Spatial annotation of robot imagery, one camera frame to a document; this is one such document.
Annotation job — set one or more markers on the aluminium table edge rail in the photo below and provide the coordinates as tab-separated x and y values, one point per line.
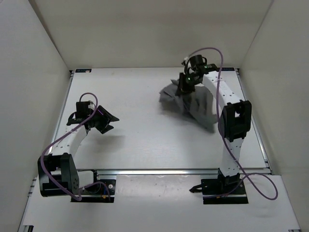
157	171

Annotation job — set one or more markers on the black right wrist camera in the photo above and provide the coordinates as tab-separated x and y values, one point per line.
196	61

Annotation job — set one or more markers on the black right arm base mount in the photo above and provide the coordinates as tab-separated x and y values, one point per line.
215	192

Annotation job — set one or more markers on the grey pleated skirt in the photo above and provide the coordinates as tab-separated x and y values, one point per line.
196	105

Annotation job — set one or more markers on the dark label sticker left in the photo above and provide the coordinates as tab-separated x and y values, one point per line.
83	70

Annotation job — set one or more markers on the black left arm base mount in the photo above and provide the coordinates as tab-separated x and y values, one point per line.
96	188

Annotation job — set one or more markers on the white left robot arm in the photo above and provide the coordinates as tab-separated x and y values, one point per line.
57	171

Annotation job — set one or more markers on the dark label sticker right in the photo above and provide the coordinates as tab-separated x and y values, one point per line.
228	69

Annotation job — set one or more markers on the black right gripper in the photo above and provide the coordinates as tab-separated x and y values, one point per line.
183	88

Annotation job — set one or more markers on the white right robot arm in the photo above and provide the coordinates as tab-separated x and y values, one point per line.
235	118

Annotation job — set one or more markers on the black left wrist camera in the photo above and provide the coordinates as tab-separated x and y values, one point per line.
83	109

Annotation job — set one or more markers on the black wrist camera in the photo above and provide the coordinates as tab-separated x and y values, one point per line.
196	61
83	109

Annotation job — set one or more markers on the dark label sticker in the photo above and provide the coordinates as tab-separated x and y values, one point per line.
228	69
83	70

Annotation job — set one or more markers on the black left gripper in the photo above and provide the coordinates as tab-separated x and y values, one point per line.
106	118

